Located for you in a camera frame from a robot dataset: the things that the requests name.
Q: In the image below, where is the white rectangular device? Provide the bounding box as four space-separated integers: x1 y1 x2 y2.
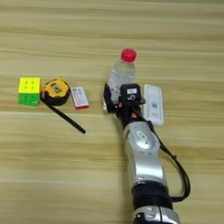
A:
141 83 166 127

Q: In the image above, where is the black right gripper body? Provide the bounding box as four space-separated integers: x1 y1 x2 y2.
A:
113 98 148 131

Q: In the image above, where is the yellow green puzzle cube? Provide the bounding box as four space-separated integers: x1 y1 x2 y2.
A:
17 76 42 108

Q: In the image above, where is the red white eraser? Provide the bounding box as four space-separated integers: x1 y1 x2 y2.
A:
69 86 91 112

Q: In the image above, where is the clear water bottle red cap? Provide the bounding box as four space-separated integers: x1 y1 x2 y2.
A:
105 47 138 103

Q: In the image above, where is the yellow black tape measure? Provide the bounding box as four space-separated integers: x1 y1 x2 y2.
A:
38 77 89 135

